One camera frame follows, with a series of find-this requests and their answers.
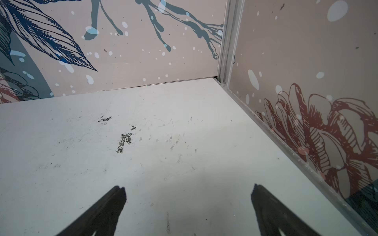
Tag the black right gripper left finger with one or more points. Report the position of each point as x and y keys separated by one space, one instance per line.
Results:
x=101 y=218

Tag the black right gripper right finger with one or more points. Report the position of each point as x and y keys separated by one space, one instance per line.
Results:
x=274 y=218

